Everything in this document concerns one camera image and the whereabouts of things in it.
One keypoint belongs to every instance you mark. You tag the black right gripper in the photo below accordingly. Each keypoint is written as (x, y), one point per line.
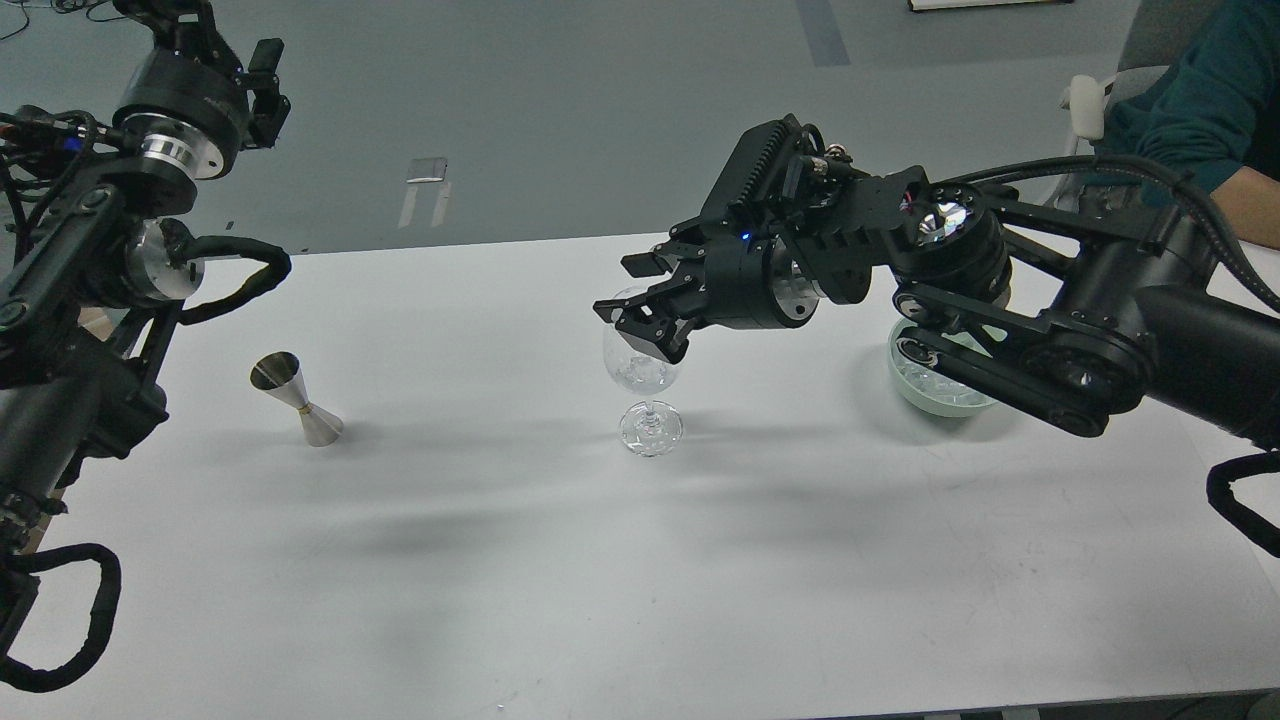
(742, 280)

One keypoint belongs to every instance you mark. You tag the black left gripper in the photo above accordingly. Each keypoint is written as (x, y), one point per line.
(174, 96)

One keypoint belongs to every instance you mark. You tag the steel double jigger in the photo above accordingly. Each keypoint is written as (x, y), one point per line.
(279, 375)

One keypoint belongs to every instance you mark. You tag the clear ice cubes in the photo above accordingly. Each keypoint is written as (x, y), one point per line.
(937, 387)

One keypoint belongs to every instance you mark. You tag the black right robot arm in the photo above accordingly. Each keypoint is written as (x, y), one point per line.
(1069, 289)

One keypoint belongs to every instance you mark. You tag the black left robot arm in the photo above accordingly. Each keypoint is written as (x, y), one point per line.
(110, 273)

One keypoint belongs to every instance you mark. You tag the clear wine glass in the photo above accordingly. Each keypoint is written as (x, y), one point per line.
(649, 428)

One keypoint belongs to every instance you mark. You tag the green bowl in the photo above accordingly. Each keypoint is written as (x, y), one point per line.
(895, 359)

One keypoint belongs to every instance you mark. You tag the grey chair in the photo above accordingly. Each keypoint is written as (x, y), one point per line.
(1160, 33)

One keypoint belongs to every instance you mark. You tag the seated person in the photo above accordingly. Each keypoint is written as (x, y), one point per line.
(1214, 116)

